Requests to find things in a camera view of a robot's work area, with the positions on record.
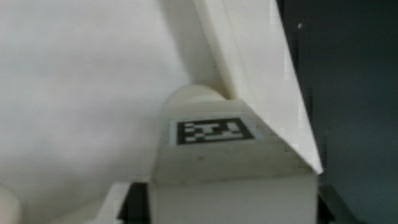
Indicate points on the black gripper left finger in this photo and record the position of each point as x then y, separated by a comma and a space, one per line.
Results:
126, 208

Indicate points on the white table leg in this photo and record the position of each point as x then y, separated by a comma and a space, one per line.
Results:
230, 178

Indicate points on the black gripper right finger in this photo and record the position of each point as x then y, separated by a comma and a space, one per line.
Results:
333, 210

